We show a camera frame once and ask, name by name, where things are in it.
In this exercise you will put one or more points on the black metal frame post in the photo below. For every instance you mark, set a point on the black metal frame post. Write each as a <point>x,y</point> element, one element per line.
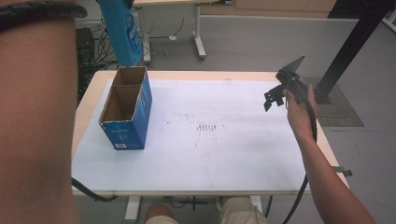
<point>351,43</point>

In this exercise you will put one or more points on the blue bottle with white cap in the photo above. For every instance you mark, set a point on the blue bottle with white cap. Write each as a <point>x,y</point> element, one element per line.
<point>124,34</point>

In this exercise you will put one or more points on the person's right hand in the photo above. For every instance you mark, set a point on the person's right hand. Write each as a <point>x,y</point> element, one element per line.
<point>300,115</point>

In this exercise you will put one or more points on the dark grey floor mat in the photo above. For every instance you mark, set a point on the dark grey floor mat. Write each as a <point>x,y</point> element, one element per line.
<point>339,112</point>

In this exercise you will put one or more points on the grey clip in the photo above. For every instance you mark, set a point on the grey clip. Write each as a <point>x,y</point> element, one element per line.
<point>344,171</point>

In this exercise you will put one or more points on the wooden cabinet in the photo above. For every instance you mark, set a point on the wooden cabinet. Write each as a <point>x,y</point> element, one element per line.
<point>280,7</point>

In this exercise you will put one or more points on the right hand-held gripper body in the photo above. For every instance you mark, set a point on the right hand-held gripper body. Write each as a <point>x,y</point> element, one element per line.
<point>292,79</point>

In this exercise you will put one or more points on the person's beige shorts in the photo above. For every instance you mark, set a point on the person's beige shorts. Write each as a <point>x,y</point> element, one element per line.
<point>241,213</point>

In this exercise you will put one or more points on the light wooden table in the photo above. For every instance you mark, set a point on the light wooden table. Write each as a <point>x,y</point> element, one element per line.
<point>90,93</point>

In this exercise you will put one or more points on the black box on floor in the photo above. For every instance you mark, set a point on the black box on floor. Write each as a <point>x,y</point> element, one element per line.
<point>84,43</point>

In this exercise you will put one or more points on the person's bare knee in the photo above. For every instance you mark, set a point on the person's bare knee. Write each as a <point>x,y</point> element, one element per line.
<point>160,210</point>

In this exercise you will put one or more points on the white-legged background table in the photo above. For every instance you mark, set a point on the white-legged background table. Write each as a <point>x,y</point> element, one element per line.
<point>199,37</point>

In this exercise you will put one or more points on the white table mat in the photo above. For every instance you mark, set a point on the white table mat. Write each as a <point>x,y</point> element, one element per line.
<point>218,155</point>

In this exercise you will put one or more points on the blue cardboard box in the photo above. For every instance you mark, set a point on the blue cardboard box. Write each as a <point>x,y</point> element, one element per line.
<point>130,118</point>

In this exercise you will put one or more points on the white plug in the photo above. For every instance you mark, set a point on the white plug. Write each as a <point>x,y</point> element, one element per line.
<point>172,37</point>

